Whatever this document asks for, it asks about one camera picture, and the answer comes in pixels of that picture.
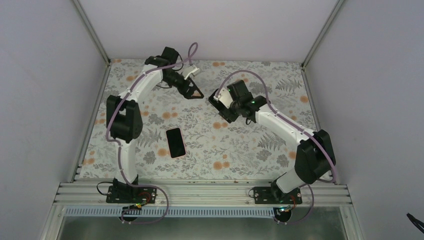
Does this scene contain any phone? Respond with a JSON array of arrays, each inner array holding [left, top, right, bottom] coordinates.
[[165, 127, 187, 159]]

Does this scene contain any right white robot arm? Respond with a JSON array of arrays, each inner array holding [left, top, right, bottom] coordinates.
[[208, 80, 336, 204]]

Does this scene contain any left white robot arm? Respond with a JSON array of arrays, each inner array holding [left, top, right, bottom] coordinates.
[[105, 47, 204, 203]]

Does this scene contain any floral patterned table mat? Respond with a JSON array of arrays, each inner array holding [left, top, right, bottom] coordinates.
[[81, 58, 332, 181]]

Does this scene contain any black object at corner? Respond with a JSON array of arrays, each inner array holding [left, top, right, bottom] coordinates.
[[406, 212, 424, 233]]

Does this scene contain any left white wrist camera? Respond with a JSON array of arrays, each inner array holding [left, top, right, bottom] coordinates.
[[181, 64, 201, 80]]

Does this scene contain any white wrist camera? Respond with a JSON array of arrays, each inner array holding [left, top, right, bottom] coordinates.
[[181, 64, 201, 80], [213, 88, 234, 109]]

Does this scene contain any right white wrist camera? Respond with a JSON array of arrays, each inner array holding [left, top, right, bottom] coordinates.
[[213, 88, 234, 109]]

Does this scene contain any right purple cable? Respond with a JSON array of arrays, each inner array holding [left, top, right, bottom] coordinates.
[[215, 69, 339, 226]]

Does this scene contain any purple cable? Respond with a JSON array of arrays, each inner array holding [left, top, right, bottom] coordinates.
[[105, 42, 199, 226], [215, 69, 339, 226]]

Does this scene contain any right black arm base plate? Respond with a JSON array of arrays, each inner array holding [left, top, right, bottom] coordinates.
[[247, 186, 303, 205]]

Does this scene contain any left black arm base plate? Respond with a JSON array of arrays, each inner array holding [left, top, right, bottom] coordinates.
[[105, 186, 157, 205]]

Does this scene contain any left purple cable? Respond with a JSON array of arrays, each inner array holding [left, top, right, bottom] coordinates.
[[105, 42, 199, 226]]

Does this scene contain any aluminium rail beam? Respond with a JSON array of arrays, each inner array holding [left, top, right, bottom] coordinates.
[[53, 179, 353, 207]]

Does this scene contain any perforated grey cable duct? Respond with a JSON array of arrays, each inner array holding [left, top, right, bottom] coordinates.
[[64, 206, 275, 218]]

